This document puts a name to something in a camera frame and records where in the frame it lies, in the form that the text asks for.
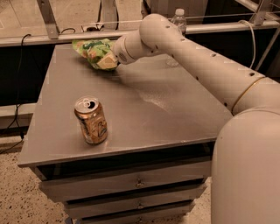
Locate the black cable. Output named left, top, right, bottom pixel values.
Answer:
left=0, top=33, right=32, bottom=155

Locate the white cable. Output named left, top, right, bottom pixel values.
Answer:
left=237, top=19, right=257, bottom=70

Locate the middle grey drawer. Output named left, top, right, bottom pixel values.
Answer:
left=65, top=181, right=207, bottom=219

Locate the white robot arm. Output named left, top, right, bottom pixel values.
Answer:
left=112, top=14, right=280, bottom=224

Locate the green rice chip bag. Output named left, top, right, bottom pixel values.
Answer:
left=72, top=38, right=114, bottom=70

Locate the top grey drawer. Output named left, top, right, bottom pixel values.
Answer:
left=39, top=157, right=211, bottom=202

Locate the grey drawer cabinet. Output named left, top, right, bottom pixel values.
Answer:
left=17, top=43, right=235, bottom=224

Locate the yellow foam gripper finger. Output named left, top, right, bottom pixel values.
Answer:
left=97, top=52, right=118, bottom=70

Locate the clear plastic water bottle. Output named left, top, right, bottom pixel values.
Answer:
left=171, top=9, right=186, bottom=36

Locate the orange soda can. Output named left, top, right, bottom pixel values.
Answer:
left=74, top=96, right=108, bottom=144

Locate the metal railing frame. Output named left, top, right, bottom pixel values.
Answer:
left=0, top=0, right=279, bottom=47

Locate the bottom grey drawer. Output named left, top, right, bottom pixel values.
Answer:
left=80, top=200, right=194, bottom=224

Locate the grey drawer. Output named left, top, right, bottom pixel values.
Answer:
left=39, top=157, right=211, bottom=202
left=80, top=200, right=194, bottom=224
left=65, top=181, right=207, bottom=219

